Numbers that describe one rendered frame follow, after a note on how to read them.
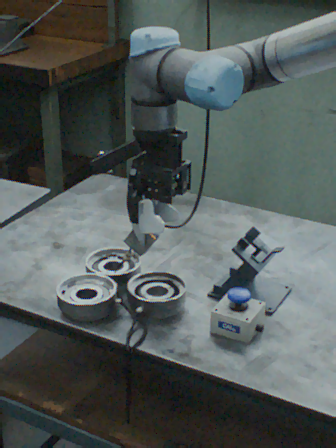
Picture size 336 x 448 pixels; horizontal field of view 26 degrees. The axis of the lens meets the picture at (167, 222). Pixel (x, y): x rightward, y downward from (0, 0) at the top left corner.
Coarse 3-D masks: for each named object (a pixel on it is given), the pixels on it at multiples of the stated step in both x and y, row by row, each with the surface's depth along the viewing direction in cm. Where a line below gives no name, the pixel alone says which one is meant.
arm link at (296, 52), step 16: (288, 32) 106; (304, 32) 103; (320, 32) 101; (240, 48) 110; (256, 48) 110; (272, 48) 108; (288, 48) 105; (304, 48) 103; (320, 48) 101; (256, 64) 110; (272, 64) 108; (288, 64) 106; (304, 64) 105; (320, 64) 103; (256, 80) 111; (272, 80) 111; (288, 80) 110
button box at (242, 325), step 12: (228, 300) 125; (252, 300) 125; (216, 312) 121; (228, 312) 121; (240, 312) 121; (252, 312) 121; (264, 312) 125; (216, 324) 122; (228, 324) 121; (240, 324) 120; (252, 324) 120; (228, 336) 122; (240, 336) 121; (252, 336) 122
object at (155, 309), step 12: (144, 276) 134; (156, 276) 135; (168, 276) 134; (132, 288) 131; (144, 288) 131; (156, 288) 132; (168, 288) 131; (180, 288) 131; (132, 300) 128; (144, 300) 126; (156, 300) 126; (168, 300) 126; (180, 300) 127; (144, 312) 127; (156, 312) 126; (168, 312) 127
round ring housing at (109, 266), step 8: (104, 248) 142; (112, 248) 142; (120, 248) 142; (88, 256) 139; (96, 256) 141; (104, 256) 142; (136, 256) 140; (88, 264) 139; (104, 264) 139; (112, 264) 140; (128, 264) 139; (136, 264) 139; (88, 272) 136; (96, 272) 134; (104, 272) 136; (112, 272) 136; (120, 272) 135; (128, 272) 134; (136, 272) 136; (112, 280) 134; (120, 280) 134; (128, 280) 135; (120, 288) 135
